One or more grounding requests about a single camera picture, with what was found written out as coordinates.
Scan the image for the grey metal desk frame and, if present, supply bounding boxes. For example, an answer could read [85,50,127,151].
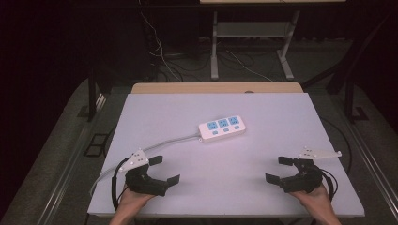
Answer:
[209,10,300,82]

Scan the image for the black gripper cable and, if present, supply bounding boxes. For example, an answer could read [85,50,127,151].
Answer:
[111,157,130,211]
[318,168,340,202]

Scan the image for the white table mat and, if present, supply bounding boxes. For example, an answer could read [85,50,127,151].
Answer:
[86,92,366,218]

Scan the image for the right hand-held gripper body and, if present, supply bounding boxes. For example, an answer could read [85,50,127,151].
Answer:
[279,145,343,194]

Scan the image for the thin white floor cable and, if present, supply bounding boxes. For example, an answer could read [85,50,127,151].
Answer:
[224,49,274,83]

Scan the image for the metal floor rail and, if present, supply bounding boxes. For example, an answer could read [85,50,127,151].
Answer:
[37,93,108,225]
[343,120,398,217]

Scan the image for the grey power strip cable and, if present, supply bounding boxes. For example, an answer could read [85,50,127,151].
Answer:
[89,133,202,197]

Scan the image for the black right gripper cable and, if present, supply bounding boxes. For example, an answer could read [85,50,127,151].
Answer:
[318,168,340,202]

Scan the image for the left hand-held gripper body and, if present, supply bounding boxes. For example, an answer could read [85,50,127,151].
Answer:
[117,149,169,198]

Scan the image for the black angled metal stand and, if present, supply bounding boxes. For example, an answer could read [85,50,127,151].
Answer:
[300,8,398,124]

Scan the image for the long black cable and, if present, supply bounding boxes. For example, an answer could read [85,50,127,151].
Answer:
[318,115,354,176]

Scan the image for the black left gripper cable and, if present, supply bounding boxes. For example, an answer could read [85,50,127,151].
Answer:
[111,157,130,211]

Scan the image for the black floor frame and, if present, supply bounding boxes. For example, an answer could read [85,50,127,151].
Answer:
[83,133,110,158]

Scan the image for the person's left hand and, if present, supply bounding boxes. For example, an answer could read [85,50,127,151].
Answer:
[116,184,157,218]

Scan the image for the white power strip blue sockets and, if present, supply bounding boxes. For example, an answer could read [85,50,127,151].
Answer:
[197,114,247,143]

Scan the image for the person's right hand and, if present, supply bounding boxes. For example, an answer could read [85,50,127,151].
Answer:
[288,183,336,218]

